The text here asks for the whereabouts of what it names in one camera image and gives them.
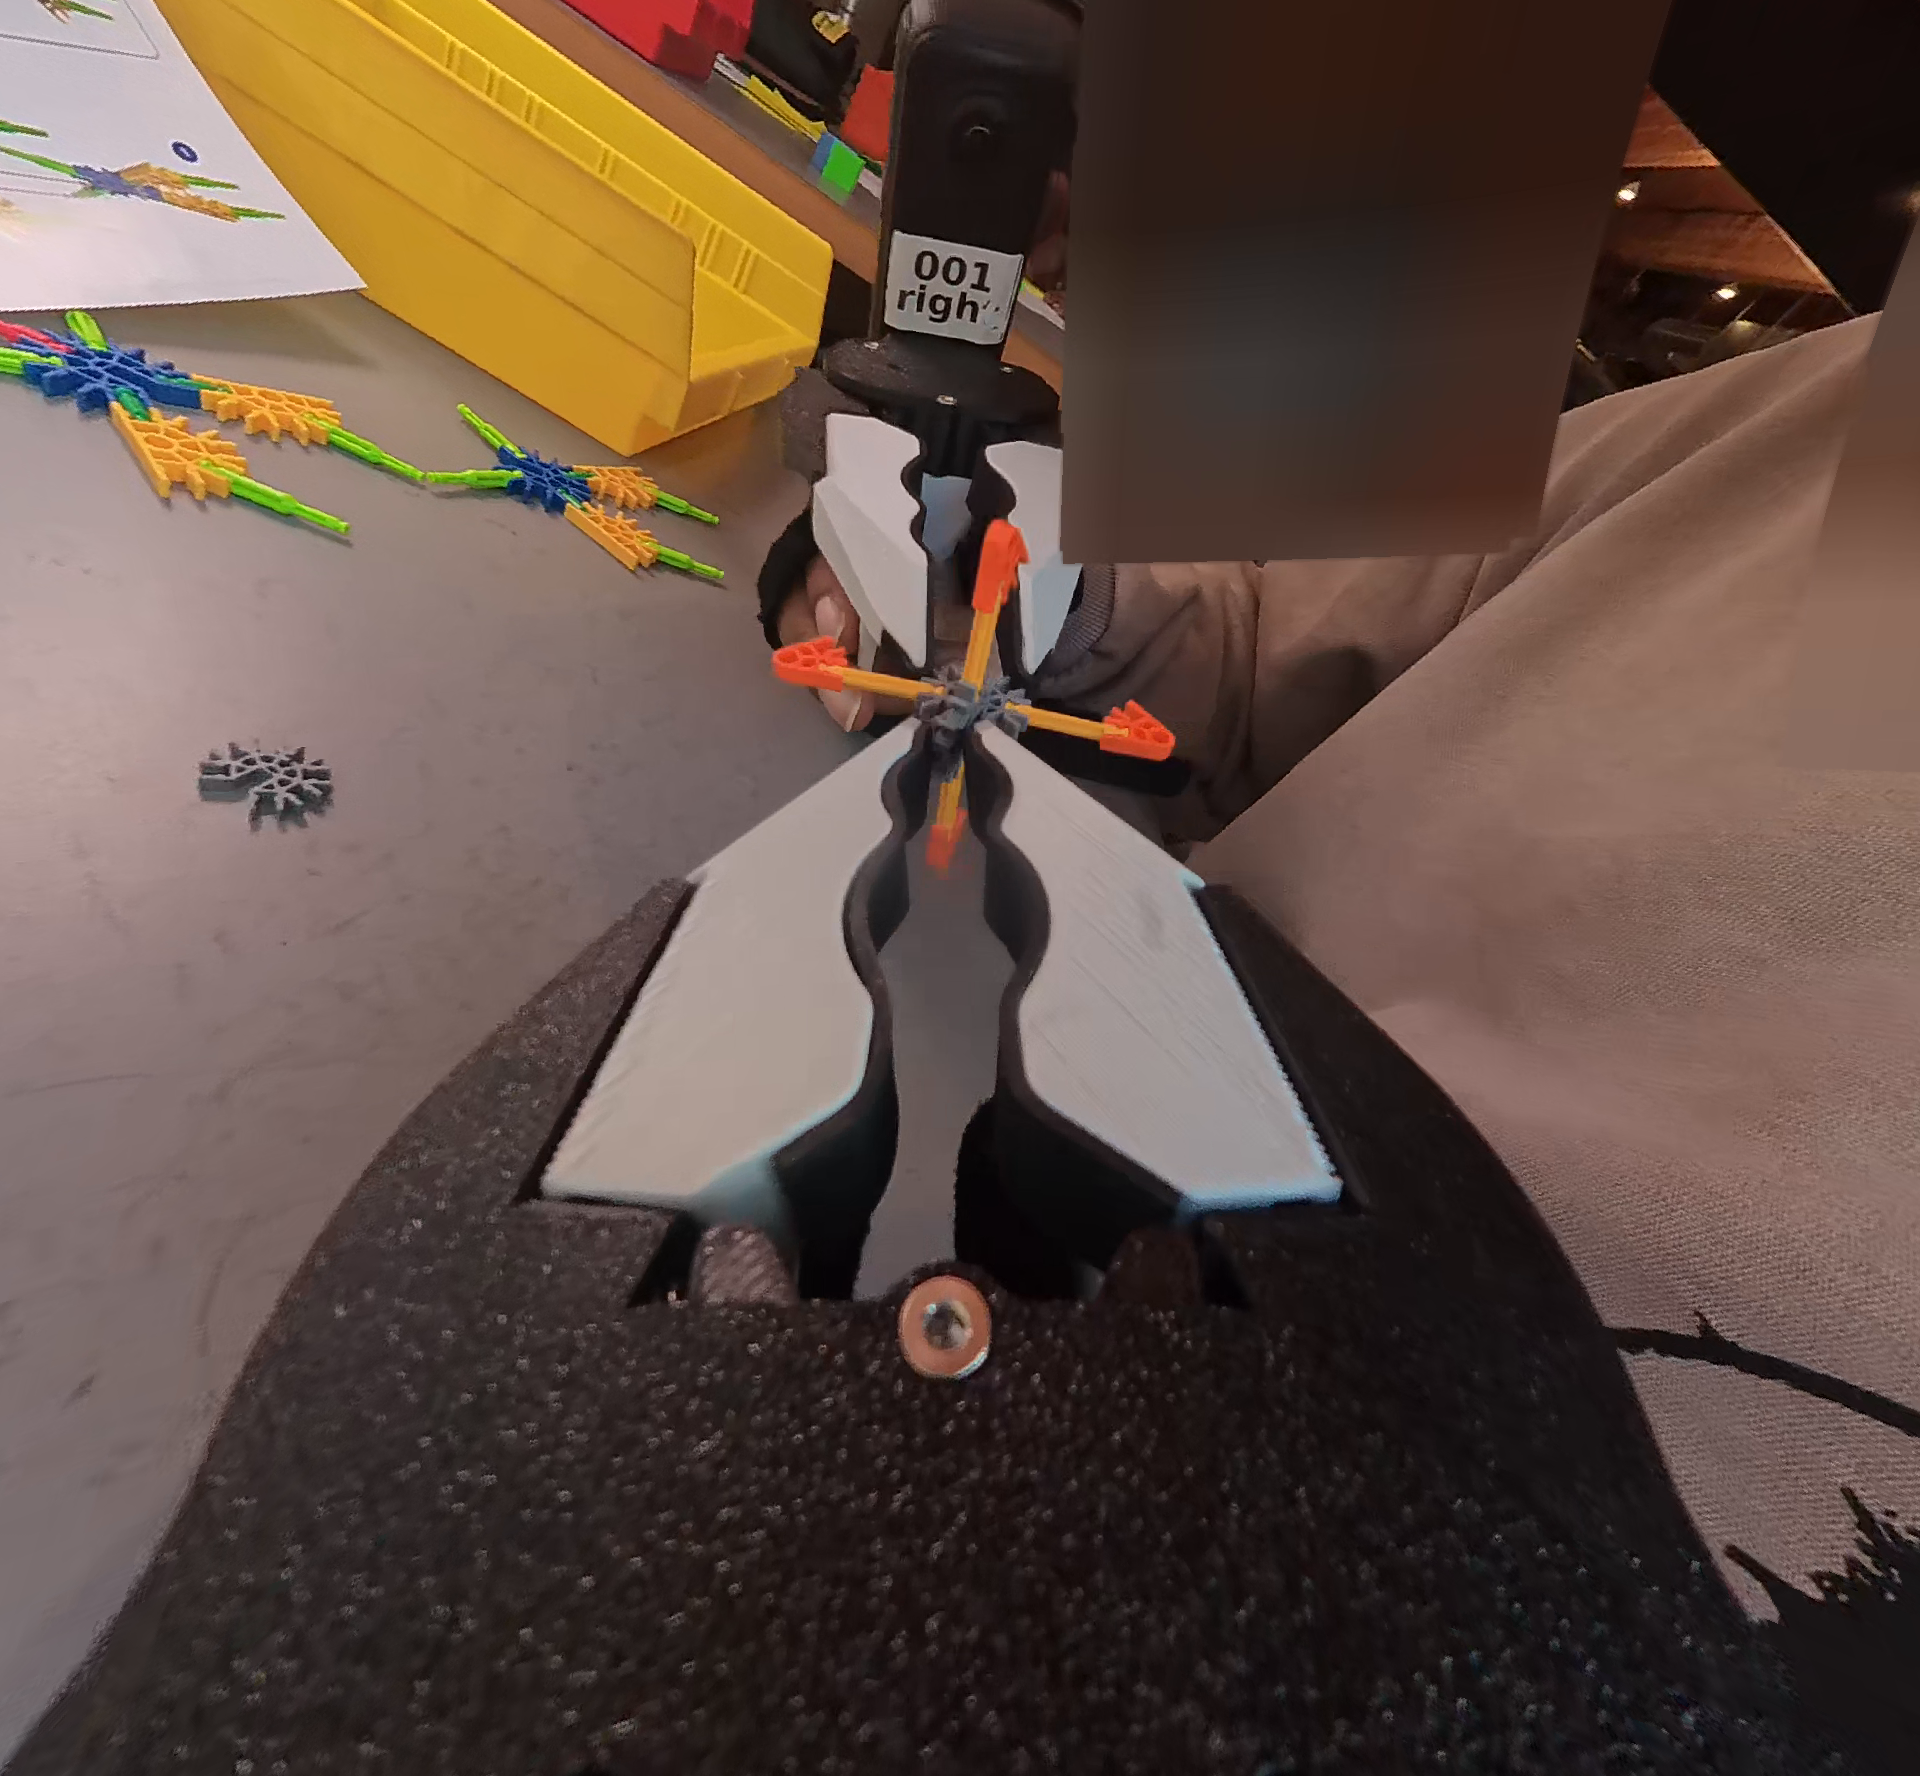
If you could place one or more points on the white folded instruction sheet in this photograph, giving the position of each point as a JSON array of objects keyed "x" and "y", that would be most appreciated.
[{"x": 90, "y": 156}]

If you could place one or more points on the blue yellow green toy model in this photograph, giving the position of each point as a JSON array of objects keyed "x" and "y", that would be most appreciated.
[{"x": 555, "y": 480}]

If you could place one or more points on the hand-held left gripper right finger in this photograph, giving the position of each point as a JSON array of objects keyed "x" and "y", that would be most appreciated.
[{"x": 1171, "y": 1041}]

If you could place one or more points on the yellow short rod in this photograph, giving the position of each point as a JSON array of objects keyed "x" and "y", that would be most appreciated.
[
  {"x": 890, "y": 687},
  {"x": 984, "y": 636},
  {"x": 1067, "y": 723},
  {"x": 949, "y": 787}
]

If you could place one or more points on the toy model with red rod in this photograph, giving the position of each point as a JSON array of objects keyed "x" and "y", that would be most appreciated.
[{"x": 136, "y": 396}]

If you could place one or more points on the grey snowflake connector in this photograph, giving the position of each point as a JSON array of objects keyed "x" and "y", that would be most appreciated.
[
  {"x": 995, "y": 715},
  {"x": 267, "y": 774},
  {"x": 947, "y": 734}
]

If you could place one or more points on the green block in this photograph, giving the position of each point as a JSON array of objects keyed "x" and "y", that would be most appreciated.
[{"x": 839, "y": 163}]

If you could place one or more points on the orange small connector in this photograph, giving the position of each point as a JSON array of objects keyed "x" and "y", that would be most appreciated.
[
  {"x": 944, "y": 840},
  {"x": 811, "y": 661},
  {"x": 1002, "y": 555},
  {"x": 1140, "y": 732}
]

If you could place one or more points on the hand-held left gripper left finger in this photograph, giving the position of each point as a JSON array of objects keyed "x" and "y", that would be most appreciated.
[{"x": 721, "y": 1041}]

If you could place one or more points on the small yellow toy piece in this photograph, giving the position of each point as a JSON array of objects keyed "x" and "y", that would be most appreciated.
[{"x": 782, "y": 104}]

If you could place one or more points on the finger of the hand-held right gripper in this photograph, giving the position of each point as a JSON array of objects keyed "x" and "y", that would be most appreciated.
[
  {"x": 1043, "y": 502},
  {"x": 870, "y": 531}
]

